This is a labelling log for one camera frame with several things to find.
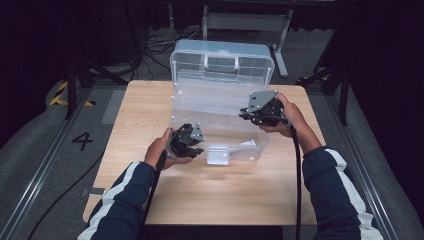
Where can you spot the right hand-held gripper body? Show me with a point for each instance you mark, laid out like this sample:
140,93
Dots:
263,100

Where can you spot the person's right hand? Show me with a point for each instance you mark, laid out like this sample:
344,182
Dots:
295,120

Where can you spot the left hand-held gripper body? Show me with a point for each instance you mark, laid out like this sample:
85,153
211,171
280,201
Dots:
181,140

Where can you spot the black metal stand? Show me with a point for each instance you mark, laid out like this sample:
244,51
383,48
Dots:
70,86
343,96

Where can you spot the white ointment tube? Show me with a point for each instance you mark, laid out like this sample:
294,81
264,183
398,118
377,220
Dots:
247,143

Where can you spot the person's left hand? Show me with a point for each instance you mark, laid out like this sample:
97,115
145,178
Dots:
155,153

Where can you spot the grey floor tape patch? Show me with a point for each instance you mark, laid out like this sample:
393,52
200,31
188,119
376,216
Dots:
113,106

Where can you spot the clear plastic storage box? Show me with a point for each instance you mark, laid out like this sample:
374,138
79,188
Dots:
220,100

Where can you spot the grey metal stand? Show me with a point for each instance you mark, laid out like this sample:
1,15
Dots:
246,21

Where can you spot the small grey tape piece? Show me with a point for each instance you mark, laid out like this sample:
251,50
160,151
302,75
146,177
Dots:
95,191

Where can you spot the yellow and black floor tape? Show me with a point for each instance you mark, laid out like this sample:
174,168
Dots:
58,98

